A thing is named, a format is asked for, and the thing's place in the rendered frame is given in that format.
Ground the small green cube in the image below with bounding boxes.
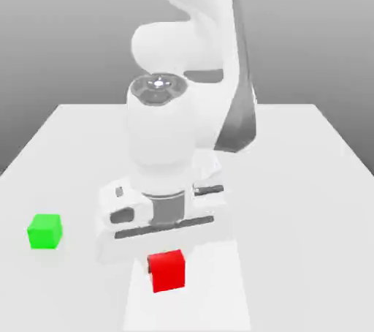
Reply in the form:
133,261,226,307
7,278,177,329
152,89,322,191
26,214,64,250

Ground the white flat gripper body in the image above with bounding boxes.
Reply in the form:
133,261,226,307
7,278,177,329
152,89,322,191
97,214,234,264

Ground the small red cube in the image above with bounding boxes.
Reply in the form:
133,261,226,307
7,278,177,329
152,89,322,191
146,249,186,294

